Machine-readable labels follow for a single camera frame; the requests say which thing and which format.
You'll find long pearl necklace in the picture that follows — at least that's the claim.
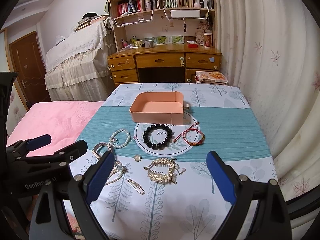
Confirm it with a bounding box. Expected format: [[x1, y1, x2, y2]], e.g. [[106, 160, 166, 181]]
[[104, 160, 128, 186]]

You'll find pink smart band watch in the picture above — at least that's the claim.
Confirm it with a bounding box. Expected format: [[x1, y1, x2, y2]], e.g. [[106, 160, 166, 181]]
[[92, 142, 111, 160]]

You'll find white pearl bracelet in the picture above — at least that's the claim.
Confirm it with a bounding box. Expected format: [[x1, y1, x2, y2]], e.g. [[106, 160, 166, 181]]
[[108, 128, 132, 149]]

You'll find gold leaf hair comb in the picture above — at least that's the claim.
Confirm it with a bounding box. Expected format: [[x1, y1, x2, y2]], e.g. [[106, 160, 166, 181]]
[[143, 157, 186, 185]]

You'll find black bead bracelet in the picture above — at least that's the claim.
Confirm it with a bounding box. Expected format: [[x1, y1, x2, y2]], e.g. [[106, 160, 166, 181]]
[[142, 123, 174, 151]]

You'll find red string bracelet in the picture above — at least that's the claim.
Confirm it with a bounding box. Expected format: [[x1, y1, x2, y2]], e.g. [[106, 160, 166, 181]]
[[172, 121, 206, 147]]

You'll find pink fluffy blanket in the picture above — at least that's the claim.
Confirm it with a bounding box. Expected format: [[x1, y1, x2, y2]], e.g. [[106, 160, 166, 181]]
[[7, 101, 103, 157]]

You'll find gold pearl hair clip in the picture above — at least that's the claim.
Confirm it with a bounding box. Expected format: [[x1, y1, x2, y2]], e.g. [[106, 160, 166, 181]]
[[127, 179, 145, 195]]

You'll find oval white gem brooch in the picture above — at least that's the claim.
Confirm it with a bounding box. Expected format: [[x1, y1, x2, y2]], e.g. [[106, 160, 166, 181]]
[[134, 154, 142, 162]]

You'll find tree print tablecloth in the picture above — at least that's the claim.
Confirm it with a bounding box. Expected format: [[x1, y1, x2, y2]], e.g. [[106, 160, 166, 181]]
[[71, 83, 277, 239]]

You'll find brown wooden door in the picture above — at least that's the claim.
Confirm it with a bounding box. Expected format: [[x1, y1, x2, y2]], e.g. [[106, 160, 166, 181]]
[[9, 31, 51, 107]]

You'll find lace covered piano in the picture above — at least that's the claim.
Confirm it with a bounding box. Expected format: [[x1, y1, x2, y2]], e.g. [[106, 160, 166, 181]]
[[44, 17, 116, 101]]

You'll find pink storage tray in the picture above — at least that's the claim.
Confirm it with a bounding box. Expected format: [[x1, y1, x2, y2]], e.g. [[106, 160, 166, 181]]
[[129, 91, 184, 125]]

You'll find wooden desk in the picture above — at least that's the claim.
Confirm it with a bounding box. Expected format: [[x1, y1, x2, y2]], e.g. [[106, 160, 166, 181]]
[[107, 44, 222, 86]]

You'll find stack of books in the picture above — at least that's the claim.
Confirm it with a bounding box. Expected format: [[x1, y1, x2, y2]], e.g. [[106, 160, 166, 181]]
[[195, 71, 228, 85]]

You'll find floral cream curtain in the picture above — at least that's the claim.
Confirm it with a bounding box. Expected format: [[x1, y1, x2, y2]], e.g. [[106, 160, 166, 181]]
[[215, 0, 319, 200]]

